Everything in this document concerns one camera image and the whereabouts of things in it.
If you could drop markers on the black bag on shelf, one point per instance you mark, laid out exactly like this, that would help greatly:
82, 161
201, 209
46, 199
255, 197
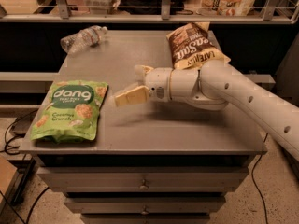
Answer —
149, 7

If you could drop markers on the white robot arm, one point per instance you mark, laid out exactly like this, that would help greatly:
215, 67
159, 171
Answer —
212, 87

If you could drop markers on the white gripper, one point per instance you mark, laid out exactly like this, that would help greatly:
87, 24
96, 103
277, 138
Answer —
158, 82

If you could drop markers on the brown sea salt chip bag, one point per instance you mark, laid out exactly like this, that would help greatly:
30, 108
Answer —
191, 48

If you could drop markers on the clear plastic water bottle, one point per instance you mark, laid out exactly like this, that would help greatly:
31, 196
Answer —
84, 39

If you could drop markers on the grey drawer cabinet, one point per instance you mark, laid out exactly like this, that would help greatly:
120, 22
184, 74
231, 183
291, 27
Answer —
189, 157

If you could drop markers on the top drawer metal knob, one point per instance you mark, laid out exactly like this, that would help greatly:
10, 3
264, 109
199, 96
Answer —
144, 185

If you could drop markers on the green dang rice chip bag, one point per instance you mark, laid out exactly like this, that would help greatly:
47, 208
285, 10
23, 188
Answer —
71, 113

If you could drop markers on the drawer metal knob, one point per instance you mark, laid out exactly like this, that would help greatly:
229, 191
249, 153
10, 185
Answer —
144, 185
144, 211

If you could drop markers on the metal railing shelf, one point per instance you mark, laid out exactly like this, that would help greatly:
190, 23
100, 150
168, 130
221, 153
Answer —
263, 11

